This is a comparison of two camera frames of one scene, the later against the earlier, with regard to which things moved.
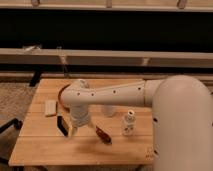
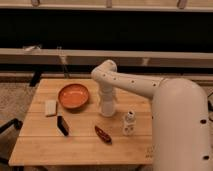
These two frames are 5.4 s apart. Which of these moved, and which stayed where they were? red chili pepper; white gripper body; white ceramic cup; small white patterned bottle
Moved: white gripper body
Stayed: red chili pepper; white ceramic cup; small white patterned bottle
